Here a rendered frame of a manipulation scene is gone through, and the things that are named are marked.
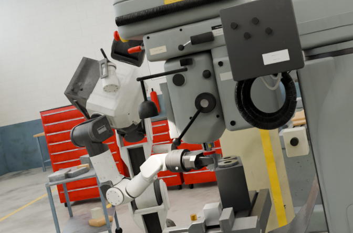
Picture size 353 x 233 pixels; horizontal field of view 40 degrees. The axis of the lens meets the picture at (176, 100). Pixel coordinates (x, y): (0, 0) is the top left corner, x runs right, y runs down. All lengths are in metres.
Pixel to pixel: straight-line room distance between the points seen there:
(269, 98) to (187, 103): 0.29
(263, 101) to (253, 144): 1.93
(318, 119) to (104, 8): 10.37
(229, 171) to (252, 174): 1.54
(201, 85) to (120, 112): 0.51
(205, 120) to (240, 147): 1.88
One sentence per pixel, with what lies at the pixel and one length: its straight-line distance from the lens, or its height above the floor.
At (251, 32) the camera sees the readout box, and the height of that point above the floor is 1.64.
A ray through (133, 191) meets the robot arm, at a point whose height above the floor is 1.14.
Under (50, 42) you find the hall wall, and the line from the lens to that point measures 12.36.
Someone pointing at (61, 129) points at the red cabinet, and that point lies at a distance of 7.24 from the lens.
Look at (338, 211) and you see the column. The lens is 1.64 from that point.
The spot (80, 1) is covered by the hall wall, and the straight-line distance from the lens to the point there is 12.02.
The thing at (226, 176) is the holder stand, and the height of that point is 1.11.
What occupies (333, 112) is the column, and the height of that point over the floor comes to 1.36.
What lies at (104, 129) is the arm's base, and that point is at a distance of 2.07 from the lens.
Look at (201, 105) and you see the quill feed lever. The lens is 1.67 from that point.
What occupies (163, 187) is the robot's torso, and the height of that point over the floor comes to 1.04.
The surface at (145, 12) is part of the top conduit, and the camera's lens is 1.68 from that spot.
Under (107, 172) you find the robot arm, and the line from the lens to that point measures 2.08.
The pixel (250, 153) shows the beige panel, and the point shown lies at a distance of 3.58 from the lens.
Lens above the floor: 1.57
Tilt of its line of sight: 3 degrees down
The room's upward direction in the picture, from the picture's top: 12 degrees counter-clockwise
